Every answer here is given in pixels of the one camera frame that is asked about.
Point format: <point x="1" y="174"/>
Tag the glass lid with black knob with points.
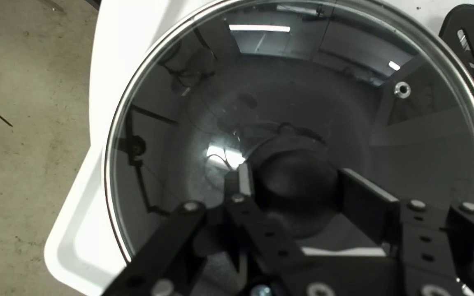
<point x="303" y="98"/>

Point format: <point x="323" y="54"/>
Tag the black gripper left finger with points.
<point x="248" y="230"/>

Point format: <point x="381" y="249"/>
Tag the white plastic tray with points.
<point x="83" y="240"/>

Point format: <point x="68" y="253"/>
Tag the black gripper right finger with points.
<point x="429" y="246"/>

